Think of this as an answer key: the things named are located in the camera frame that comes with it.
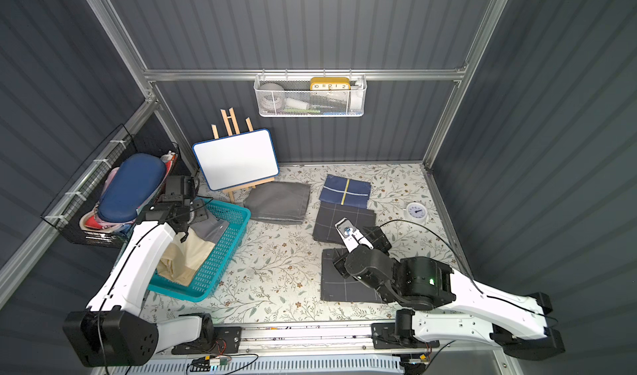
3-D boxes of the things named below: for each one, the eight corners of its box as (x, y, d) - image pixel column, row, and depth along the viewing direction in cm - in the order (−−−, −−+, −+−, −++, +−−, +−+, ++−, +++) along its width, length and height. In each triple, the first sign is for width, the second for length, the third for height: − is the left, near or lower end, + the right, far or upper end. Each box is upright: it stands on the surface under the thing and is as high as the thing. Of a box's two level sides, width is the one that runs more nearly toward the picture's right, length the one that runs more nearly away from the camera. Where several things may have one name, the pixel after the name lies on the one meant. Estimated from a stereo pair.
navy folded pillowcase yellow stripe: (318, 199, 110) (318, 196, 108) (326, 176, 119) (326, 173, 117) (366, 210, 106) (367, 207, 105) (371, 185, 115) (372, 182, 113)
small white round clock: (406, 221, 102) (408, 217, 100) (403, 207, 107) (405, 202, 104) (426, 221, 102) (429, 217, 100) (422, 207, 107) (424, 202, 104)
